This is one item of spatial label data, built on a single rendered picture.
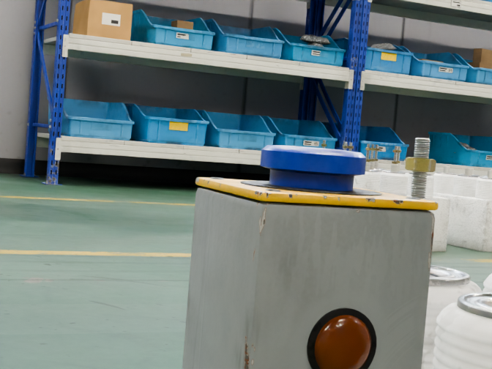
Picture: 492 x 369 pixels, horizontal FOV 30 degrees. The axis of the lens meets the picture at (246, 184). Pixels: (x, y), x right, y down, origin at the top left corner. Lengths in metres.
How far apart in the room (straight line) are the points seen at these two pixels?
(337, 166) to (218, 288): 0.06
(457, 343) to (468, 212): 2.86
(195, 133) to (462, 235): 2.19
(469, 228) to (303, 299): 3.02
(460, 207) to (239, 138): 2.16
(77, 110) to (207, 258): 5.09
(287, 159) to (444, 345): 0.19
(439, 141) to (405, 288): 6.09
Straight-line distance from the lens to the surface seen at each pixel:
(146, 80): 5.81
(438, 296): 0.57
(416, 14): 6.58
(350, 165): 0.34
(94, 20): 5.01
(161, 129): 5.07
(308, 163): 0.33
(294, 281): 0.31
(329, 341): 0.32
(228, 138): 5.23
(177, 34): 5.14
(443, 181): 3.50
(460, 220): 3.37
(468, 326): 0.48
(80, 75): 5.69
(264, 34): 5.62
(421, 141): 0.60
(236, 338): 0.32
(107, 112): 5.48
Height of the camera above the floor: 0.33
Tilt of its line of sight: 3 degrees down
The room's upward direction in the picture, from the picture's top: 5 degrees clockwise
